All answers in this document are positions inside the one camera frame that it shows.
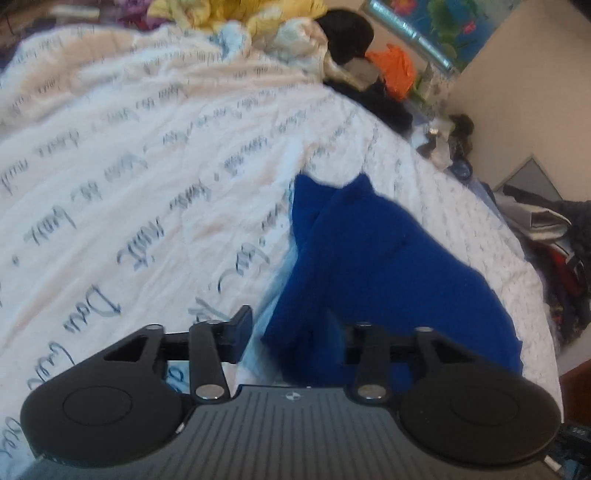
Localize grey cloth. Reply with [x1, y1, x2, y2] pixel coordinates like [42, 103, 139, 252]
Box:
[344, 58, 380, 87]

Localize yellow patterned quilt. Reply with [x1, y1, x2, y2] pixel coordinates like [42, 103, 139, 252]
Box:
[150, 0, 329, 29]

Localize dark navy clothing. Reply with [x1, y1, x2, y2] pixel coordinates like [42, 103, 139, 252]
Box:
[323, 78, 415, 140]

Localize lotus wall poster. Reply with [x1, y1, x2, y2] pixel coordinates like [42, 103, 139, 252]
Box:
[364, 0, 502, 63]

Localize white script-printed blanket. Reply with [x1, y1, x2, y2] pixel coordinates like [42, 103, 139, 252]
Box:
[0, 19, 565, 480]

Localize red cloth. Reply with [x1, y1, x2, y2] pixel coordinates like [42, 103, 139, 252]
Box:
[547, 242, 591, 301]

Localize purple cloth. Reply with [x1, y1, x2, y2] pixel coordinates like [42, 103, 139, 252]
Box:
[0, 0, 155, 35]

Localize crumpled clear plastic bags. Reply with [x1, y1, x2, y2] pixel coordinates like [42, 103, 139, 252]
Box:
[416, 115, 458, 168]

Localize grey framed panel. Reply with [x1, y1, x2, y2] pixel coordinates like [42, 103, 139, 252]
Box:
[493, 154, 565, 205]

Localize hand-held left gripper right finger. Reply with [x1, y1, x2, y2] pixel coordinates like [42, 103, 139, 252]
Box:
[344, 322, 472, 402]

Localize brown plush toy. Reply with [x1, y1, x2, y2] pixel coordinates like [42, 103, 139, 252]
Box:
[449, 113, 477, 158]

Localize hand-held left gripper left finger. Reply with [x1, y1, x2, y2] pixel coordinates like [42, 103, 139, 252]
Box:
[99, 305, 254, 401]

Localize orange plastic bag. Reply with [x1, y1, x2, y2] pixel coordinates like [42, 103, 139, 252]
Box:
[365, 44, 417, 101]

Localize blue knit sweater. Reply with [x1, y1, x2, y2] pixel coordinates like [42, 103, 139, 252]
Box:
[261, 172, 525, 389]

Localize grey and white garment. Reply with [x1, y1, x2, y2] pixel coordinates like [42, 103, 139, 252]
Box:
[502, 185, 573, 241]

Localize cream white crumpled cloth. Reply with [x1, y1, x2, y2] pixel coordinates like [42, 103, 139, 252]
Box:
[216, 17, 334, 68]

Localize black cap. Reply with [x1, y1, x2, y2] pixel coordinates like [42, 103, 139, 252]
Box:
[318, 9, 376, 66]

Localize window frame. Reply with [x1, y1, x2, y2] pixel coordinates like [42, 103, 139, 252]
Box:
[369, 2, 460, 75]

